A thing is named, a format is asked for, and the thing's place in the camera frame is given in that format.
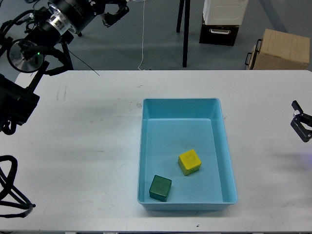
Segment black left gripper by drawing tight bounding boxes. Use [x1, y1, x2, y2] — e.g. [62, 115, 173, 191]
[48, 0, 129, 34]

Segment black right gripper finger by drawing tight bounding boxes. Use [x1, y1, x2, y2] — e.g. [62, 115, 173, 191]
[291, 116, 312, 142]
[292, 100, 312, 127]

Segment yellow wooden cube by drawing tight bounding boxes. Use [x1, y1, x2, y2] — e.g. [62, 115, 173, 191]
[177, 149, 202, 176]

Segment green wooden cube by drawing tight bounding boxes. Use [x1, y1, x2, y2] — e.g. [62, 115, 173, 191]
[149, 175, 172, 202]

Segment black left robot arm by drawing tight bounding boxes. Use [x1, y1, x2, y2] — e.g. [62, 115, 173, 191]
[0, 0, 129, 136]

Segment white plastic appliance box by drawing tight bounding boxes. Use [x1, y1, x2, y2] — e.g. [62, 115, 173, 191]
[203, 0, 249, 25]

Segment black drawer box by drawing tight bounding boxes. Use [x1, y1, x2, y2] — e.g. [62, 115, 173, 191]
[199, 20, 240, 46]

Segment black tripod legs right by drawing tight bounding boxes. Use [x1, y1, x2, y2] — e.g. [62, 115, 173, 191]
[176, 0, 191, 68]

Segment light blue plastic tray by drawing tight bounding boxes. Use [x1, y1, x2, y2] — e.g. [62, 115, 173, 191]
[137, 98, 238, 211]

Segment white hanging cord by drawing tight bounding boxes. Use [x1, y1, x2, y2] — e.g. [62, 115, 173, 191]
[137, 0, 146, 72]

